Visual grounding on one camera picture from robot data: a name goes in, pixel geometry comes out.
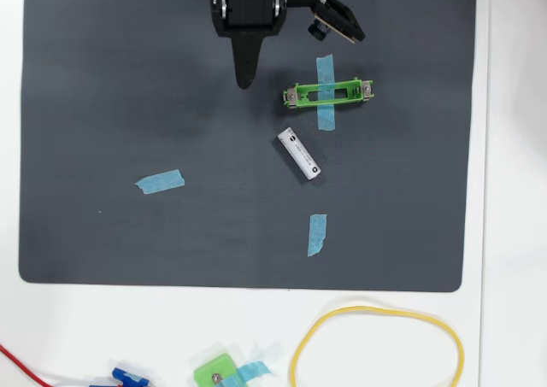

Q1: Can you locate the blue tape strip slanted end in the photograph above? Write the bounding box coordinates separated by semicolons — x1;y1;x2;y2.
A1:
306;214;328;259

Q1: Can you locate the long blue tape strip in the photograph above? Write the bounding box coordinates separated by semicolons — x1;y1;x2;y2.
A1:
315;53;337;132

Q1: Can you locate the red wire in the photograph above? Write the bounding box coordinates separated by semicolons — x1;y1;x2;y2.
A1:
0;343;55;387

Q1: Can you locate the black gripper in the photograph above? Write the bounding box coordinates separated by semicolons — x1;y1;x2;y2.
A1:
215;21;285;91

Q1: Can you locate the blue connector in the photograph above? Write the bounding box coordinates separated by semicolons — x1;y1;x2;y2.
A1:
88;367;150;387

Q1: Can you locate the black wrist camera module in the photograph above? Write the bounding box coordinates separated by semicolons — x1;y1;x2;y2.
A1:
285;0;367;46

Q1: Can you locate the yellow rubber band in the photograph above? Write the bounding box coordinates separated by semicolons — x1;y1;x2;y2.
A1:
289;304;466;387

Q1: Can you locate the green block with screw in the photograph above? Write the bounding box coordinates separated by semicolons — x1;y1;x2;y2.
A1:
192;352;249;387

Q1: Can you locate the blue tape on green block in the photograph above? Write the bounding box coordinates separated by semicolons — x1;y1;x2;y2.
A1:
220;360;274;387

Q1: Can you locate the green battery holder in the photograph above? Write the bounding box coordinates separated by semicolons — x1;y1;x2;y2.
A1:
281;77;375;111

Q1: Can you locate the dark grey textured mat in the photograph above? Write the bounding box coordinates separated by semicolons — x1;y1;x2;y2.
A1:
17;0;478;293

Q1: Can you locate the blue tape strip pointed end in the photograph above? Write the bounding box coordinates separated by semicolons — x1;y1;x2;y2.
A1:
134;168;186;196

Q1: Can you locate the white cylindrical battery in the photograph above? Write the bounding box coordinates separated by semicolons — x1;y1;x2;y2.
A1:
276;126;322;184

